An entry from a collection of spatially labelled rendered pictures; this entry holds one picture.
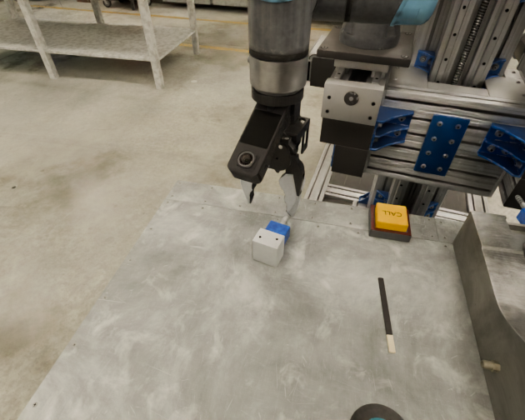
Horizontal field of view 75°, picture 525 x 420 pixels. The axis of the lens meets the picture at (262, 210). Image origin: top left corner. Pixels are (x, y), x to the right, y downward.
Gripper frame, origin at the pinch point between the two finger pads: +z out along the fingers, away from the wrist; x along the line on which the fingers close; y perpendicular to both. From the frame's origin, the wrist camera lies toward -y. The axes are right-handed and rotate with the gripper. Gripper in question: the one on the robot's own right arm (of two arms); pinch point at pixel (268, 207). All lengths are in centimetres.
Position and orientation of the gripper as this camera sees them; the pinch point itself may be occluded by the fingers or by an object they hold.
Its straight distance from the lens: 57.6
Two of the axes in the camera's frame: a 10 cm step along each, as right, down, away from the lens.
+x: -9.0, -2.9, 3.1
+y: 4.3, -6.1, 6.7
